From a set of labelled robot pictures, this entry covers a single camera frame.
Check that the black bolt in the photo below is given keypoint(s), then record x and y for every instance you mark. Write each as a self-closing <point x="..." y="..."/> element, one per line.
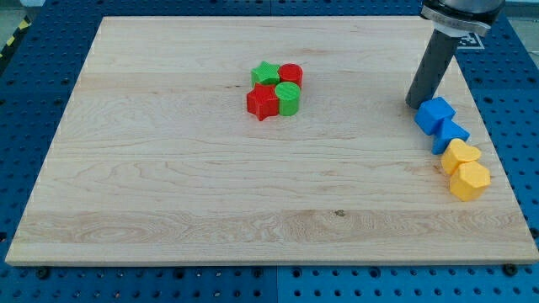
<point x="510" y="269"/>
<point x="42" y="273"/>

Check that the green cylinder block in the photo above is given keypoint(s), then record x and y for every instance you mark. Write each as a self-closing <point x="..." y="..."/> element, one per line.
<point x="289" y="95"/>

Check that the black white fiducial marker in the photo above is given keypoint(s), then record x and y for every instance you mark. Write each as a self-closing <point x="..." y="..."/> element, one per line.
<point x="470" y="42"/>

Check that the yellow black hazard tape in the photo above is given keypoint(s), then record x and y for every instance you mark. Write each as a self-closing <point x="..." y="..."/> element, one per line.
<point x="15" y="39"/>

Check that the black bolt front right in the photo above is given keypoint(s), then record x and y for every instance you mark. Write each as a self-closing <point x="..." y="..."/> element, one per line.
<point x="510" y="269"/>

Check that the yellow heart block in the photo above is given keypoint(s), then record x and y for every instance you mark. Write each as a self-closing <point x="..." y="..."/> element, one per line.
<point x="457" y="153"/>

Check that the red star block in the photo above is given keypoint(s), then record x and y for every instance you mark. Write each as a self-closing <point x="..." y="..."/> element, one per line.
<point x="262" y="101"/>

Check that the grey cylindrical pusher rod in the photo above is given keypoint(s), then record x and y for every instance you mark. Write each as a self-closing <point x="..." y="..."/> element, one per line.
<point x="436" y="58"/>

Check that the red cylinder block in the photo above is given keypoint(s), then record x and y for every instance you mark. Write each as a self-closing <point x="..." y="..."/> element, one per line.
<point x="291" y="72"/>

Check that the black bolt front left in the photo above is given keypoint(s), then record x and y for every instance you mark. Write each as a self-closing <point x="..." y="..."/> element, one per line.
<point x="42" y="273"/>

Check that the green star block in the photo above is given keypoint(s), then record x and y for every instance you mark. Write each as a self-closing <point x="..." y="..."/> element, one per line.
<point x="265" y="73"/>

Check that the yellow hexagon block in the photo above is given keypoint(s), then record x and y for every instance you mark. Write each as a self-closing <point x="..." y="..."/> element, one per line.
<point x="469" y="181"/>

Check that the light wooden board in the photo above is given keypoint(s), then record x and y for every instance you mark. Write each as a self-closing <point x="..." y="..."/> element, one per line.
<point x="157" y="162"/>

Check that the blue cube block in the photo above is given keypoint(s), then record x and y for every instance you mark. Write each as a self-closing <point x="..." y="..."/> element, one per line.
<point x="431" y="113"/>

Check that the blue triangle block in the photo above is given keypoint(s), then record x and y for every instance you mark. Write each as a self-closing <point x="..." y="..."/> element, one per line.
<point x="447" y="131"/>

